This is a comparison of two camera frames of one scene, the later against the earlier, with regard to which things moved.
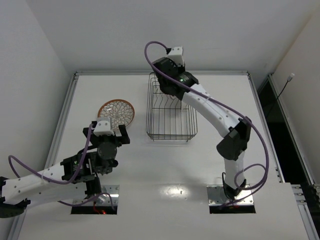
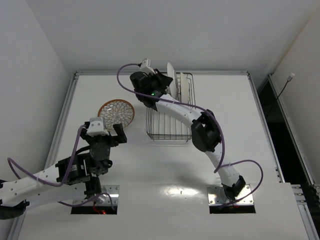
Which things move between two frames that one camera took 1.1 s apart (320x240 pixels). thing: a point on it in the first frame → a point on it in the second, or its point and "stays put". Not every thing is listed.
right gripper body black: x=166 y=88 → x=161 y=79
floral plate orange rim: x=121 y=112 stays put
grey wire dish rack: x=167 y=117 stays put
